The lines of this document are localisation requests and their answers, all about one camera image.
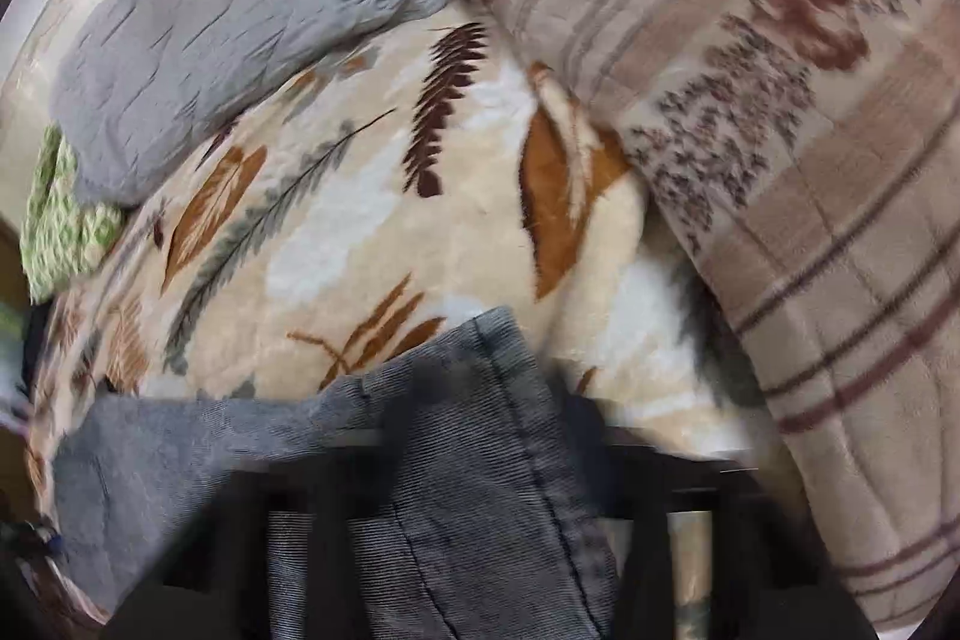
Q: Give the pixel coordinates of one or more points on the leaf print beige blanket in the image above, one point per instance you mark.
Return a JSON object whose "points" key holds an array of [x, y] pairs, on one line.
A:
{"points": [[360, 220]]}

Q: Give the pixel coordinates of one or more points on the green patterned cloth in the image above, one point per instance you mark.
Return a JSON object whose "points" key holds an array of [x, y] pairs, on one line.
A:
{"points": [[60, 227]]}

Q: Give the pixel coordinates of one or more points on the striped beige plush blanket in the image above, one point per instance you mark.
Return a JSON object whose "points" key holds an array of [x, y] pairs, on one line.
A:
{"points": [[787, 197]]}

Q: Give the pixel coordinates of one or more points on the grey denim pants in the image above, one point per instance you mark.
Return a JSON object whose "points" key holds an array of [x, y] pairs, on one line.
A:
{"points": [[469, 535]]}

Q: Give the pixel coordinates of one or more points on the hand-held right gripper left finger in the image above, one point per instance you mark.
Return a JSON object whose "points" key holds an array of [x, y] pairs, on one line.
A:
{"points": [[339, 479]]}

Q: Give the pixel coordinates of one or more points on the grey pillow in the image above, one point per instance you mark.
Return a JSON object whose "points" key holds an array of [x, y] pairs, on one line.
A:
{"points": [[225, 3]]}

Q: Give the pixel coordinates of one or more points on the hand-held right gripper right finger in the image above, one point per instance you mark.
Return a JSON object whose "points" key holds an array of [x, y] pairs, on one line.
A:
{"points": [[646, 479]]}

